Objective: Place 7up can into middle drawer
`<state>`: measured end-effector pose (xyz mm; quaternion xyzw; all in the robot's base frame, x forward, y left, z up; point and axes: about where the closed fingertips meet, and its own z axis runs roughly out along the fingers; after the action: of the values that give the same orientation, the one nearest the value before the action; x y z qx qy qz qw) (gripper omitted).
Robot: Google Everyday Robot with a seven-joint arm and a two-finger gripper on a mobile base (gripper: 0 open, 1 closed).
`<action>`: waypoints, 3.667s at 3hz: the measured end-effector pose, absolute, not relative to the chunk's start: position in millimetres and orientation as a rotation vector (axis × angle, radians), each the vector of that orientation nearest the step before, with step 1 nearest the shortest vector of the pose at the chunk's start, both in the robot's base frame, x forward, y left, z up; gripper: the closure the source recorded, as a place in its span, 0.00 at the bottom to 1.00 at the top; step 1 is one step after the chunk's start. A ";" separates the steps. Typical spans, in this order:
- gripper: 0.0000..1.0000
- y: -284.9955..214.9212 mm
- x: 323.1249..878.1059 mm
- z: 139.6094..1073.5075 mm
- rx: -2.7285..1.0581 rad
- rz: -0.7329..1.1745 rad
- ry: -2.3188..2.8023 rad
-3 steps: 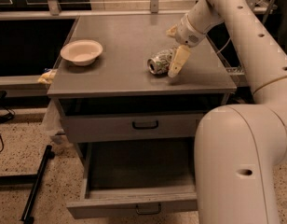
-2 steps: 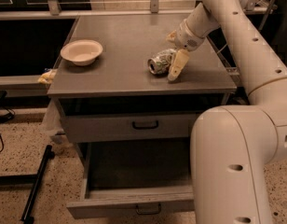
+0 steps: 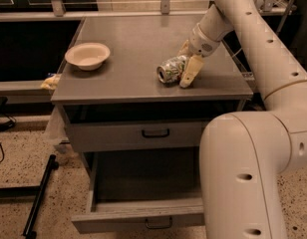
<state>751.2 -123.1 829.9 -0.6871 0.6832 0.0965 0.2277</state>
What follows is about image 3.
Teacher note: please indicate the black metal stand leg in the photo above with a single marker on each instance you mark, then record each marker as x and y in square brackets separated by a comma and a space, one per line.
[28, 231]

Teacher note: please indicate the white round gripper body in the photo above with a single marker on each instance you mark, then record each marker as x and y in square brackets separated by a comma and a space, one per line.
[200, 45]

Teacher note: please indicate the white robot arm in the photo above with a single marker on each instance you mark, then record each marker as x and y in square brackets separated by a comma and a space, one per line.
[242, 153]

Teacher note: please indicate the grey metal rail frame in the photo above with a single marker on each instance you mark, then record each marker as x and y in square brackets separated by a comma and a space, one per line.
[93, 9]

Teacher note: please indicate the closed grey top drawer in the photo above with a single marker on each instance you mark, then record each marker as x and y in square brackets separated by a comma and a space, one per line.
[114, 136]

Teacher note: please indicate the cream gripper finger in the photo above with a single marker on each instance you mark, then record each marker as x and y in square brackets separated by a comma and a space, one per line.
[191, 70]
[184, 50]

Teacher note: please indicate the open grey middle drawer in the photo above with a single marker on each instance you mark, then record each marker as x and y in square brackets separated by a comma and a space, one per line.
[149, 189]

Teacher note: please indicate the grey drawer cabinet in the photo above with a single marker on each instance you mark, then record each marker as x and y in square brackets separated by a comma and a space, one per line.
[126, 88]

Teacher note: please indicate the white paper bowl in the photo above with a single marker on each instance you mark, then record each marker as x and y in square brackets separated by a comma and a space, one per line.
[87, 56]

